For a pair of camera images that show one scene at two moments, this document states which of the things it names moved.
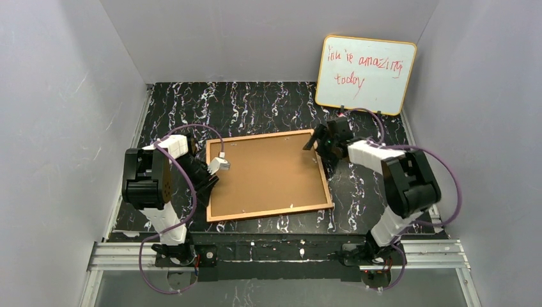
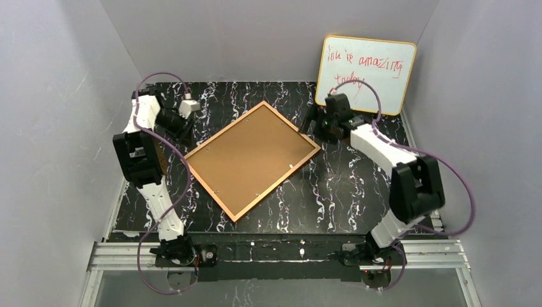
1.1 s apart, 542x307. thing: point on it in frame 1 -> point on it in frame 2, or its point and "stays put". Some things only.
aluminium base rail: (443, 254) stays put
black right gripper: (321, 144) -> (316, 126)
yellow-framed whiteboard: (366, 73) stays put
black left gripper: (208, 182) -> (180, 126)
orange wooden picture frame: (275, 213) -> (248, 159)
